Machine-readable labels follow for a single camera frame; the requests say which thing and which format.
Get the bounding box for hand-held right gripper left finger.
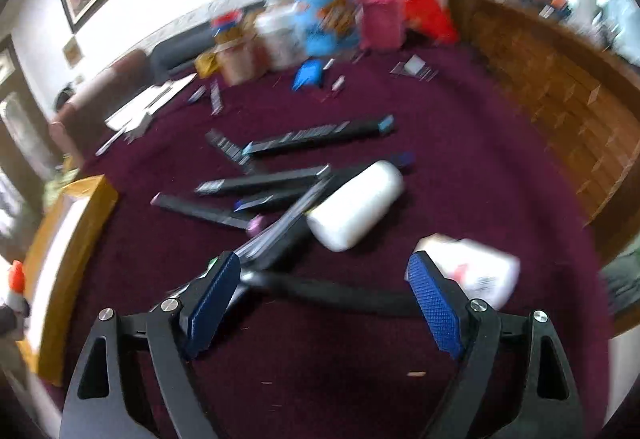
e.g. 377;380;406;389
59;250;242;439

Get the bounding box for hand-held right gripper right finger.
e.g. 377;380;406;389
406;250;586;439

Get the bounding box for thin black pen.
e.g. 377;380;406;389
240;269;418;317

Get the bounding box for black marker blue caps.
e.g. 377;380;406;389
235;153;417;214

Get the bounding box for black marker grey caps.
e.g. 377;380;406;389
194;164;332;198

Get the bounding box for black marker teal caps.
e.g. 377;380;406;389
242;115;397;157

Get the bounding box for white bottle with label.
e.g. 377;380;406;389
417;233;522;311

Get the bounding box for black marker pink caps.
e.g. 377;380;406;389
149;191;265;236

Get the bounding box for plain white plastic bottle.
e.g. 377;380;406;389
306;160;406;253

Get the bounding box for yellow cardboard box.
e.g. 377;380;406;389
21;175;120;387

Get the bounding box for maroon tablecloth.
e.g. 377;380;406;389
47;36;618;439

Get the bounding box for grey staple strip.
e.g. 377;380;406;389
204;128;255;170

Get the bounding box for glue bottle orange cap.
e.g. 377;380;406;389
0;260;31;337

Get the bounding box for white paper sheets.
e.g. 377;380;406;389
104;73;199;140

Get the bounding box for brown armchair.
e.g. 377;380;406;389
49;48;152;157

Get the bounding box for gold foil packet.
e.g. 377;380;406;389
194;51;222;80

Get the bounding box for metal nail clipper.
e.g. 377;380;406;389
389;55;442;84

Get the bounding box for orange label jar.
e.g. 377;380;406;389
215;40;262;87

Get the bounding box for blue battery pack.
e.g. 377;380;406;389
291;60;327;90

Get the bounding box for wooden brick-pattern counter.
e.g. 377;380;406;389
442;0;640;265

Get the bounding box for dark grey sofa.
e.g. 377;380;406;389
149;25;217;76

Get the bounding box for white plastic jar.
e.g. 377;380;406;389
254;3;305;70

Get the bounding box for small jar red blue lid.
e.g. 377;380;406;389
211;11;247;44

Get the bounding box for red bag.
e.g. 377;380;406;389
399;0;460;46

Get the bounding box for pink sleeved bottle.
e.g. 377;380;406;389
356;0;407;50

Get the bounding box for blue cartoon canister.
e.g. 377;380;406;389
294;0;362;57

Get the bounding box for small wall frame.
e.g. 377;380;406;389
62;38;84;68

